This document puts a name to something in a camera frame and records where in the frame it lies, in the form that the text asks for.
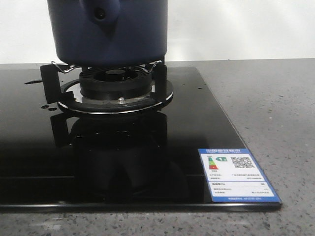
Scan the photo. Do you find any dark blue cooking pot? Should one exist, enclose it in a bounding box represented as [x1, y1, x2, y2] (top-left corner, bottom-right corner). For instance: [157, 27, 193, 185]
[47, 0, 168, 67]

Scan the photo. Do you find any black pot support grate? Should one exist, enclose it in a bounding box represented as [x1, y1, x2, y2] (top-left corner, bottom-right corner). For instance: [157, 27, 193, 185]
[40, 60, 167, 104]

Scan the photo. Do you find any black gas burner head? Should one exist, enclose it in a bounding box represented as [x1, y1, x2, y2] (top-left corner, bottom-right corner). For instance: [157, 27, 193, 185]
[79, 68, 152, 100]

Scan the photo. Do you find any blue white energy label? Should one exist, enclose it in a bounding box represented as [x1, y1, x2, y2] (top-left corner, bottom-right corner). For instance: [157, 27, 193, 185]
[198, 148, 281, 203]

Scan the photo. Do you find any black glass stove top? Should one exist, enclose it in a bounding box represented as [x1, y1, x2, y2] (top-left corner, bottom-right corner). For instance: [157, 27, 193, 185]
[0, 67, 282, 212]

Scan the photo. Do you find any round metal burner base ring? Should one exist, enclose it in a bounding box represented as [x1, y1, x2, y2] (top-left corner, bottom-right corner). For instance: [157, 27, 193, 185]
[57, 78, 175, 116]

